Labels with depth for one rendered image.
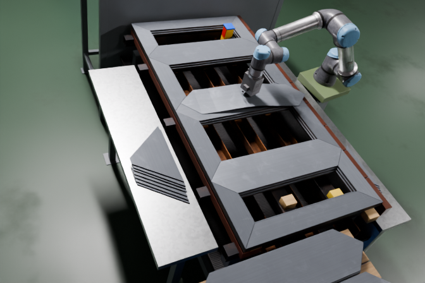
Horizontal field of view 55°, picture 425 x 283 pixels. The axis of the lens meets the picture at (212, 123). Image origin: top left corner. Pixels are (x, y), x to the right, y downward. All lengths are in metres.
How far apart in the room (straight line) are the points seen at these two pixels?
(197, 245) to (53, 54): 2.44
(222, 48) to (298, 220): 1.20
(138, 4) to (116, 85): 0.57
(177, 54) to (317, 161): 1.00
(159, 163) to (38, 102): 1.61
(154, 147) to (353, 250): 0.98
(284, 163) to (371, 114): 2.10
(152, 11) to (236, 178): 1.28
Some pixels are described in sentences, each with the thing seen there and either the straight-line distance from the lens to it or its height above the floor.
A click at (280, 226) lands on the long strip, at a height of 0.84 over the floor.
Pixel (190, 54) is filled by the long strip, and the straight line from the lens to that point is 2.44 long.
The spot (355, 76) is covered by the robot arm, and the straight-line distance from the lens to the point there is 2.57.
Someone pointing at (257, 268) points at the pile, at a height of 0.85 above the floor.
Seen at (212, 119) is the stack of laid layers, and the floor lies 0.84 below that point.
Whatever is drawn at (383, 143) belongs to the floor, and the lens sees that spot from 3.76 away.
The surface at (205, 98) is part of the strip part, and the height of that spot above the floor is 0.85.
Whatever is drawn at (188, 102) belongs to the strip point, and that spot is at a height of 0.85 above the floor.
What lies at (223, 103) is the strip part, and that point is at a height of 0.86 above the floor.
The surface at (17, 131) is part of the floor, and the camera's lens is 3.13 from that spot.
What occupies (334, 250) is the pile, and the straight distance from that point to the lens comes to 1.81.
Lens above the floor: 2.28
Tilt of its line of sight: 45 degrees down
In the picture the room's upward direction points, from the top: 16 degrees clockwise
